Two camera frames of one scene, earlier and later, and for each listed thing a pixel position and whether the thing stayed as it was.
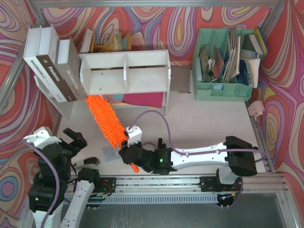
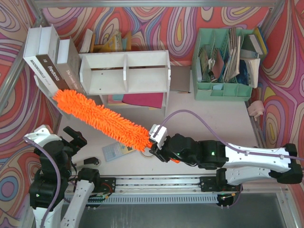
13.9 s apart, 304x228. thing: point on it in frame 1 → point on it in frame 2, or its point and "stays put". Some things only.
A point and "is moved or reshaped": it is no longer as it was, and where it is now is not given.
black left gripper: [71, 141] stays put
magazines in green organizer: [223, 65] stays put
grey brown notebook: [180, 78] stays put
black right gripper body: [128, 153] → [160, 152]
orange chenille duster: [111, 123] is moved or reshaped
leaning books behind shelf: [115, 43] stays put
